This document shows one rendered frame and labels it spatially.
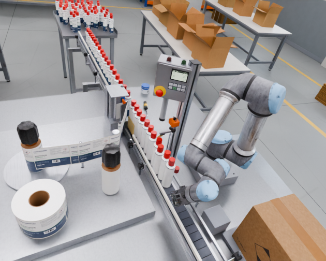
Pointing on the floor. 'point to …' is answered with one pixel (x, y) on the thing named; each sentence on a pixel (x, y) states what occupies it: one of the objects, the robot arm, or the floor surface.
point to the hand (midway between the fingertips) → (177, 197)
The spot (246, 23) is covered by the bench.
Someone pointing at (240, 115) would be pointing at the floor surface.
